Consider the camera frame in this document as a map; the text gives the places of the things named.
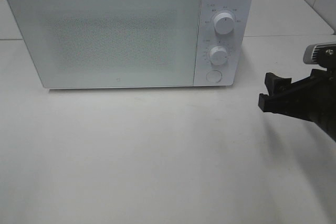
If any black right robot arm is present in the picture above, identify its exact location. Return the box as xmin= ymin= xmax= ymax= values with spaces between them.
xmin=258 ymin=69 xmax=335 ymax=140

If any white timer knob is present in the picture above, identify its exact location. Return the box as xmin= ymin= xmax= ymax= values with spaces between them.
xmin=209 ymin=46 xmax=228 ymax=66

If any white microwave door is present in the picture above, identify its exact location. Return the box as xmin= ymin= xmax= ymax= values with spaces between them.
xmin=8 ymin=0 xmax=200 ymax=89

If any upper white power knob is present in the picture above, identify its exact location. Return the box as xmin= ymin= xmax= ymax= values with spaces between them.
xmin=213 ymin=10 xmax=235 ymax=35

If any round white door button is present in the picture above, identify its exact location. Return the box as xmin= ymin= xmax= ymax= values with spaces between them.
xmin=206 ymin=70 xmax=222 ymax=83

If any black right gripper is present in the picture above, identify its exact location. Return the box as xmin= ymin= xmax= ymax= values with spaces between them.
xmin=258 ymin=69 xmax=335 ymax=130

